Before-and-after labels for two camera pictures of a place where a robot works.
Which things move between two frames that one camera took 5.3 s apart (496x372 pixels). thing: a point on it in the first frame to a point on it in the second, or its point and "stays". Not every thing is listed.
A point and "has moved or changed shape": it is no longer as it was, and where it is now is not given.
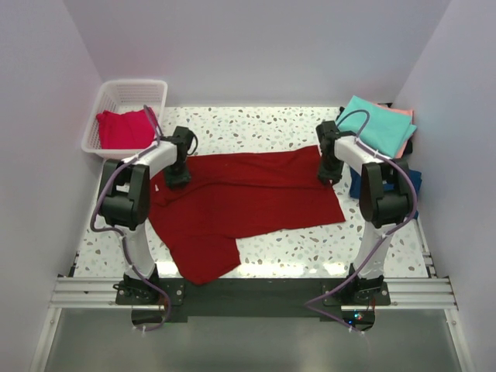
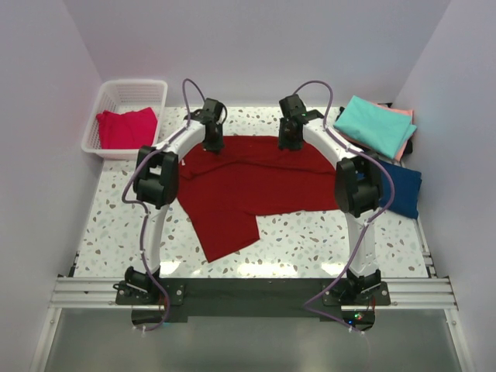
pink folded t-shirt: [410, 112] stays
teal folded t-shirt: [385, 130] stays
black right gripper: [335, 175] to [283, 143]
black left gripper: [182, 180] to [217, 146]
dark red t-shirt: [201, 220] has moved or changed shape
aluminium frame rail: [99, 293] stays
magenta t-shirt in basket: [132, 129] stays
